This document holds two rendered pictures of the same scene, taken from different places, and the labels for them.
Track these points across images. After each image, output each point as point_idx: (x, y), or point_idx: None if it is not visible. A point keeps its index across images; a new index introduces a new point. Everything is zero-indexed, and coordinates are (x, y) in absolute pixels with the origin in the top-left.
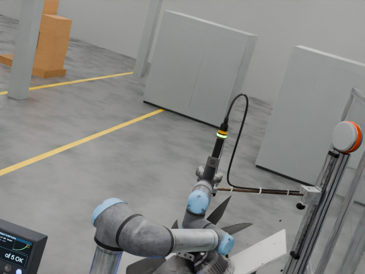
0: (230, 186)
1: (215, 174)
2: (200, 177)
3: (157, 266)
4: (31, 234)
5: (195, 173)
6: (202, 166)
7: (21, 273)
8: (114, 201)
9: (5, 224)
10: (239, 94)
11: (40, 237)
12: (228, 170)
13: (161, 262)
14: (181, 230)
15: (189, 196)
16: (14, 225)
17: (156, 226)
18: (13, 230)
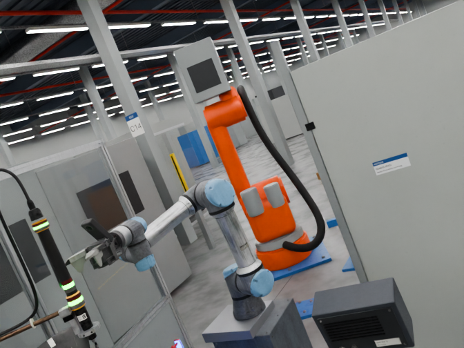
0: (32, 321)
1: (81, 252)
2: (109, 239)
3: None
4: (328, 298)
5: (107, 245)
6: (88, 253)
7: None
8: (215, 179)
9: (366, 294)
10: (4, 168)
11: (316, 302)
12: (34, 288)
13: None
14: (169, 208)
15: (142, 220)
16: (355, 301)
17: (189, 188)
18: (348, 288)
